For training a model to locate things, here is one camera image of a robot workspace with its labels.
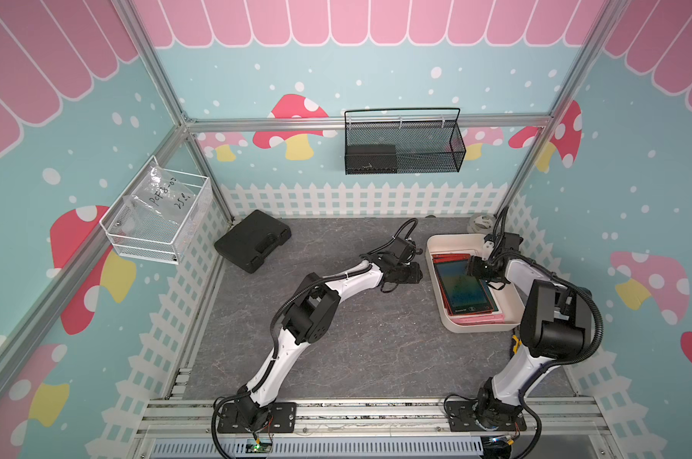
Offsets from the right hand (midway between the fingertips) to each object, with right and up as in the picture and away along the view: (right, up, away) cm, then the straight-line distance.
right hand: (474, 267), depth 98 cm
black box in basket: (-36, +34, -11) cm, 51 cm away
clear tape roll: (+10, +16, +16) cm, 25 cm away
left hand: (-20, -4, -2) cm, 20 cm away
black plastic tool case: (-82, +8, +8) cm, 83 cm away
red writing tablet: (-10, +3, +8) cm, 13 cm away
